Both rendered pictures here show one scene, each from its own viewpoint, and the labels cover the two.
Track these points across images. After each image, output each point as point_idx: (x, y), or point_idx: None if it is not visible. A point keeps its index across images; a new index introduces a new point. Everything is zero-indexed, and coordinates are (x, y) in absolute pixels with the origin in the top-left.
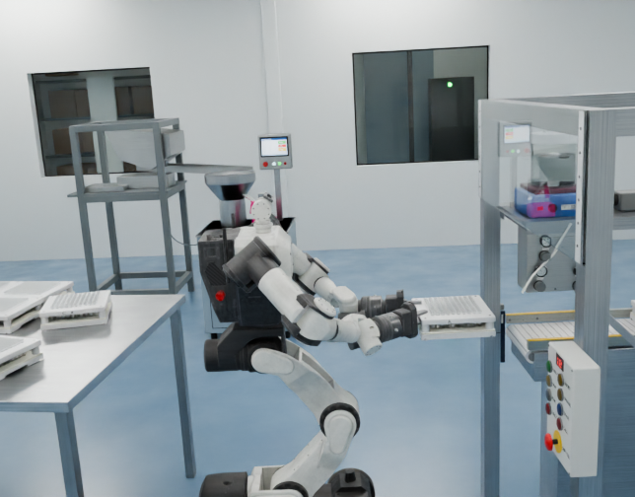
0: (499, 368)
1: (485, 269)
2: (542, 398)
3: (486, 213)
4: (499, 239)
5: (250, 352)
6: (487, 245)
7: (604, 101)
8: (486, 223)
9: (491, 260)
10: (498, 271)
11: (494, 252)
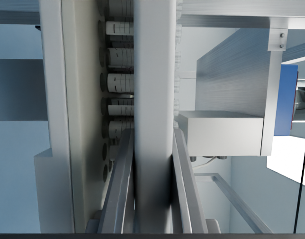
0: (22, 24)
1: (196, 16)
2: (26, 65)
3: (293, 19)
4: (236, 27)
5: None
6: (238, 18)
7: (292, 61)
8: (276, 18)
9: (208, 21)
10: (186, 26)
11: (219, 23)
